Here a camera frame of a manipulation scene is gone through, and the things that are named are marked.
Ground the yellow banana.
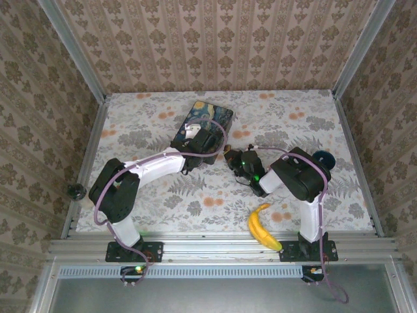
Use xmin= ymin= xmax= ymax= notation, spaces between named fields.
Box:
xmin=248 ymin=202 xmax=283 ymax=252

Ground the aluminium right frame post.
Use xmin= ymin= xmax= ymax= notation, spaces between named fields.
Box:
xmin=331 ymin=0 xmax=397 ymax=98

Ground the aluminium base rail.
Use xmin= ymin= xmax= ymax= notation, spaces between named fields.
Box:
xmin=47 ymin=231 xmax=403 ymax=263

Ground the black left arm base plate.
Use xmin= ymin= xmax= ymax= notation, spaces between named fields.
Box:
xmin=106 ymin=241 xmax=164 ymax=262

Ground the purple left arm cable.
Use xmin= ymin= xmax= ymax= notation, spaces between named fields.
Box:
xmin=93 ymin=119 xmax=228 ymax=288

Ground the aluminium left frame post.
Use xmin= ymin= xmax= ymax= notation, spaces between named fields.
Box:
xmin=36 ymin=0 xmax=108 ymax=104

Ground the starry night print box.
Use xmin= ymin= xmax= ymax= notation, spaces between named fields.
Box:
xmin=171 ymin=100 xmax=235 ymax=164

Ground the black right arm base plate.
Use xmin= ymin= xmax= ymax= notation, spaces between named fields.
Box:
xmin=279 ymin=240 xmax=336 ymax=262

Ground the floral fern print tablecloth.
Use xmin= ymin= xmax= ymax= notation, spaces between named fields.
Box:
xmin=76 ymin=90 xmax=375 ymax=234

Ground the aluminium left side rail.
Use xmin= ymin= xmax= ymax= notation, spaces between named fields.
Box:
xmin=60 ymin=99 xmax=110 ymax=241

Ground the white slotted cable duct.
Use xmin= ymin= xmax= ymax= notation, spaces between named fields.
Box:
xmin=58 ymin=264 xmax=306 ymax=278

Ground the dark blue mug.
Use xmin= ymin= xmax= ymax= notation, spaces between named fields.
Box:
xmin=314 ymin=149 xmax=336 ymax=170

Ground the aluminium right side rail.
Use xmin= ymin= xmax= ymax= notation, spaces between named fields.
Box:
xmin=331 ymin=91 xmax=385 ymax=238

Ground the grey metal panel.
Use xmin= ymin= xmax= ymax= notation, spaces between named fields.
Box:
xmin=50 ymin=276 xmax=397 ymax=313

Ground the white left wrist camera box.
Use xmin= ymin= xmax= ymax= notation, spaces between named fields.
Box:
xmin=183 ymin=121 xmax=205 ymax=138

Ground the aluminium frame post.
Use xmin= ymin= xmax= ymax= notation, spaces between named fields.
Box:
xmin=36 ymin=0 xmax=108 ymax=104
xmin=331 ymin=0 xmax=397 ymax=98

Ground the black capped white bottle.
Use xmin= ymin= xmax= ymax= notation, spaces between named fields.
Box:
xmin=66 ymin=183 xmax=95 ymax=209

